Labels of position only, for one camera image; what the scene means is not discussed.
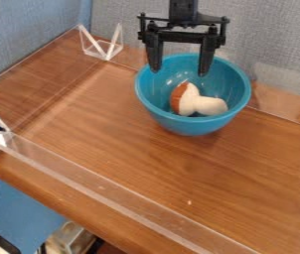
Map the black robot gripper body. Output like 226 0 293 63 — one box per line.
138 0 229 49

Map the blue plastic bowl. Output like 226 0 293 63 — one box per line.
134 54 250 136

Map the brown and white toy mushroom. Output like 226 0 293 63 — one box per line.
170 81 227 116

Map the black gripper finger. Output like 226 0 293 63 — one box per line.
198 36 217 76
146 33 163 72

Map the metal frame under table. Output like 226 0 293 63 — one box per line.
35 221 96 254

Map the clear acrylic front barrier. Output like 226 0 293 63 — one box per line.
3 132 257 254

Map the black object at bottom left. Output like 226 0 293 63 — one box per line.
0 229 23 254

